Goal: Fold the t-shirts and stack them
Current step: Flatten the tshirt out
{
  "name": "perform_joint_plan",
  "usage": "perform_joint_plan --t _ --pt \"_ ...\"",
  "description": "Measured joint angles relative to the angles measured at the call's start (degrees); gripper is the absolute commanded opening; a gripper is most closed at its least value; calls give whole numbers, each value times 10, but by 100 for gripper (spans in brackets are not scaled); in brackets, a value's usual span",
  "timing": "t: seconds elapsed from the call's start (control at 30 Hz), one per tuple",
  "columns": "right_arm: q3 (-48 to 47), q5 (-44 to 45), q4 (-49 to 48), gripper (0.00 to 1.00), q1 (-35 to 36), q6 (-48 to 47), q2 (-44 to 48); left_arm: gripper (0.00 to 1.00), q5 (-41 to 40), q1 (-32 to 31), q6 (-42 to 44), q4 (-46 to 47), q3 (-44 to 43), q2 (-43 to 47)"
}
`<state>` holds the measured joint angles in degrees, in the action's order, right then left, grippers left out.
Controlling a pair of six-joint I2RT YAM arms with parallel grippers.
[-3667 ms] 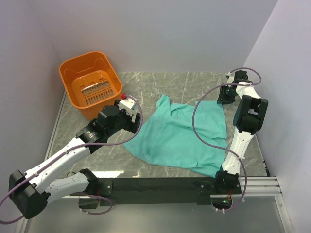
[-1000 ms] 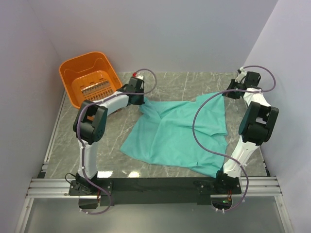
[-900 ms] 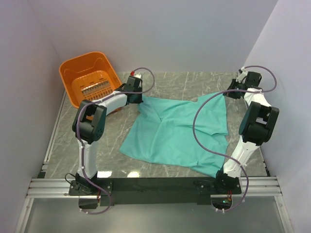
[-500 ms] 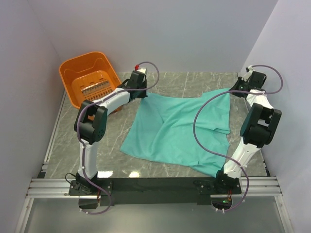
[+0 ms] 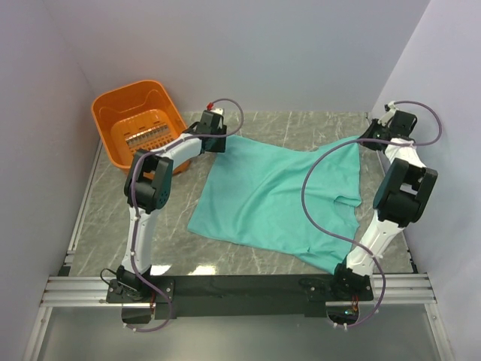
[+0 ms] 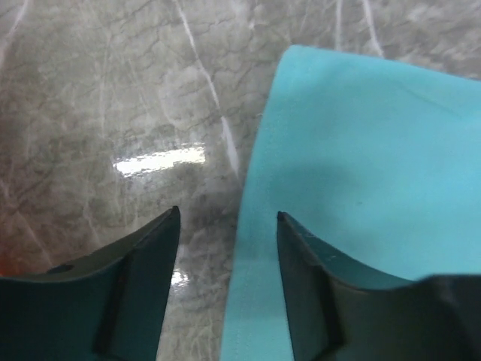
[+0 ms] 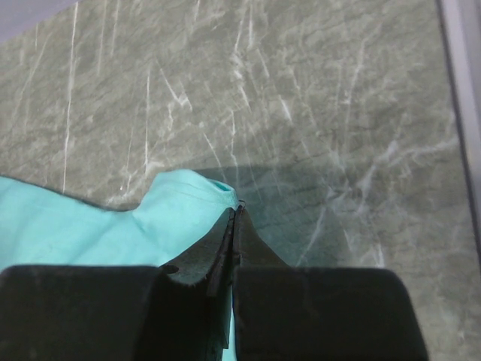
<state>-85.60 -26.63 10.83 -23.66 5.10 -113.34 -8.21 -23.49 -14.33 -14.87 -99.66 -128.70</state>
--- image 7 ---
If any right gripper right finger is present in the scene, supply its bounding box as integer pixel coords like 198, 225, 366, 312
233, 207, 428, 360

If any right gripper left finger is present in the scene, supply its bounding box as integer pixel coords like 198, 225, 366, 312
1, 209, 234, 360

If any teal t-shirt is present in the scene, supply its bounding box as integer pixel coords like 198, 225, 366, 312
0, 168, 240, 361

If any aluminium frame rail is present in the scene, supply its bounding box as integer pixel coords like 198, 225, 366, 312
437, 0, 481, 241

